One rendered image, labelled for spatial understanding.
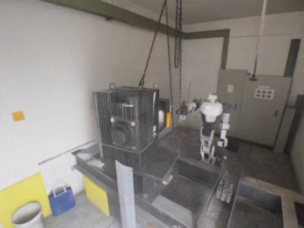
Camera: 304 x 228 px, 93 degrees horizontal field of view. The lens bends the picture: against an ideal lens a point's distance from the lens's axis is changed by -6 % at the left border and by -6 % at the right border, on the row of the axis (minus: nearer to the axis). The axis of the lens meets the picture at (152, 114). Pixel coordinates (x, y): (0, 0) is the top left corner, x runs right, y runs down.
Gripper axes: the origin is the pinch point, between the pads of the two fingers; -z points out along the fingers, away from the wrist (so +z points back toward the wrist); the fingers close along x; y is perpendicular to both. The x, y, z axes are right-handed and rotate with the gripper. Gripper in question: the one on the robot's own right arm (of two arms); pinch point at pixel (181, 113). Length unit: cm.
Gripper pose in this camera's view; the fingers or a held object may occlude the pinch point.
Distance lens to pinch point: 148.6
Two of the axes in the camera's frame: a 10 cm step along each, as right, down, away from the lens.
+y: -0.4, -9.5, -3.2
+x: -9.5, -0.6, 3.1
